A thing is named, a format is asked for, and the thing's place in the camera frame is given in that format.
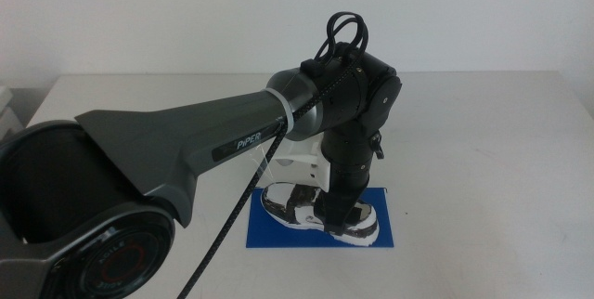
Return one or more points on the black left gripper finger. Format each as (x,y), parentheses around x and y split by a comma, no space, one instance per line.
(342,213)
(319,206)

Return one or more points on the white and black shoe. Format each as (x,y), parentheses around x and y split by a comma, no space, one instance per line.
(278,202)

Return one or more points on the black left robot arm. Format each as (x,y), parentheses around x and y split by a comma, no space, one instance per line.
(162,143)

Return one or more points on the blue rectangular mat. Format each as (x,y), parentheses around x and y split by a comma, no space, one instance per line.
(264,236)

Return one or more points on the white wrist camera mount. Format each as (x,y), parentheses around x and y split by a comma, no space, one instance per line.
(297,159)

